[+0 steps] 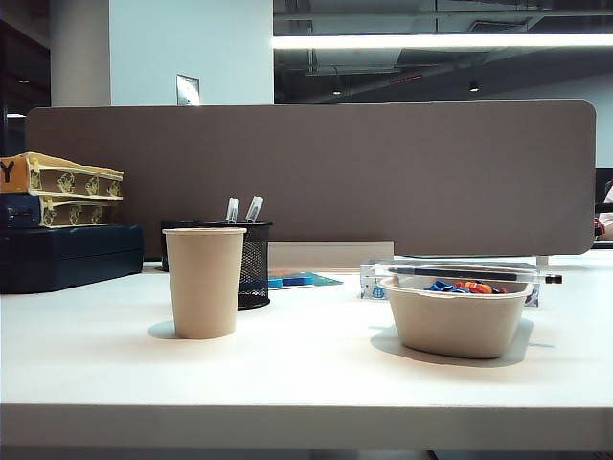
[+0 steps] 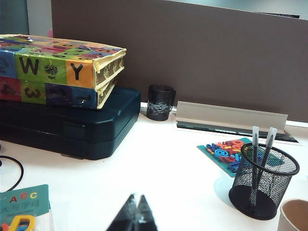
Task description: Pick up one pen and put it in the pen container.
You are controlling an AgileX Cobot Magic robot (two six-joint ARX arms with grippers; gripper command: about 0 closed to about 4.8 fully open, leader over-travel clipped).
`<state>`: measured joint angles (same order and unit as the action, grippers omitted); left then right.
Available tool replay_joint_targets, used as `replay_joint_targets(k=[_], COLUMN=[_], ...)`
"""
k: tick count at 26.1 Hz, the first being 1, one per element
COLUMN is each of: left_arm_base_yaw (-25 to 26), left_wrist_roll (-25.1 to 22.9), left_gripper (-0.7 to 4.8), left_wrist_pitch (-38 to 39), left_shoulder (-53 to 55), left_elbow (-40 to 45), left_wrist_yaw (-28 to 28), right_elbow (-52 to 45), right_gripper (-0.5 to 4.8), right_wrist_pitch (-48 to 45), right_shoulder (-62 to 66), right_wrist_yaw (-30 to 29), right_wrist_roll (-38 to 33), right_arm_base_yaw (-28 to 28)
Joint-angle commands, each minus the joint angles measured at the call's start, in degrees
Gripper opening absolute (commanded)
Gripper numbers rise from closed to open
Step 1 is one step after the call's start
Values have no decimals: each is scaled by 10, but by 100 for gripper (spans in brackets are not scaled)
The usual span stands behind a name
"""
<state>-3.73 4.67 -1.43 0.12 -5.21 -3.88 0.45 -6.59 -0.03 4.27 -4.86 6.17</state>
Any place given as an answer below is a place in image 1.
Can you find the black mesh pen holder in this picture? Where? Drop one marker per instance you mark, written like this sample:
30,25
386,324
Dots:
256,268

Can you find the blue flat block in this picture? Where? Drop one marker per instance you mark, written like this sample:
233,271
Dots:
297,281

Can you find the teal booklet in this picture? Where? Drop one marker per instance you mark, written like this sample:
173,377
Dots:
325,279

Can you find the brown fabric desk divider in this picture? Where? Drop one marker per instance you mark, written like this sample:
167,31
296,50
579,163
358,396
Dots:
359,167

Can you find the clear acrylic box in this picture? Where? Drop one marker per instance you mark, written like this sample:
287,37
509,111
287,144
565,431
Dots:
371,282

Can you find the beige paper cup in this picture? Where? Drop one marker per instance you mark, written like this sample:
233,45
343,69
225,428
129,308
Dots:
203,287

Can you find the beige pulp bowl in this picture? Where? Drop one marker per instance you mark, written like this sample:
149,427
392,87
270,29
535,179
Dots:
455,326

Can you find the red ceiling sign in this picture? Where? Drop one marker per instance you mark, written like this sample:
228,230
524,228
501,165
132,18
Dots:
407,79

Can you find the long ceiling light strip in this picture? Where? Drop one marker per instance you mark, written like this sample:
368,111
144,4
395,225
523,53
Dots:
431,40

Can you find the yellow box blue end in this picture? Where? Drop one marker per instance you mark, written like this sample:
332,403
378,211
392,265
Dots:
72,213

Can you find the dark blue plastic case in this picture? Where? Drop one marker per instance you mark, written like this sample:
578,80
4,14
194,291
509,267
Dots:
72,259

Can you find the white divider foot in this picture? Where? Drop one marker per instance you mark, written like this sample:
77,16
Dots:
542,261

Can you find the yellow stacked boxes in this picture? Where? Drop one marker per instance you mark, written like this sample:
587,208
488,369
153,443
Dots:
72,182

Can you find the red white patterned item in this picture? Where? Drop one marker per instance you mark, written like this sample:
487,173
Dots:
604,226

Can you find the person in white shirt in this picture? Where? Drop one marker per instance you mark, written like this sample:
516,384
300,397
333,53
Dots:
609,194

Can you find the small wall sign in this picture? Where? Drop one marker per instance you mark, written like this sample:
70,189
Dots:
188,90

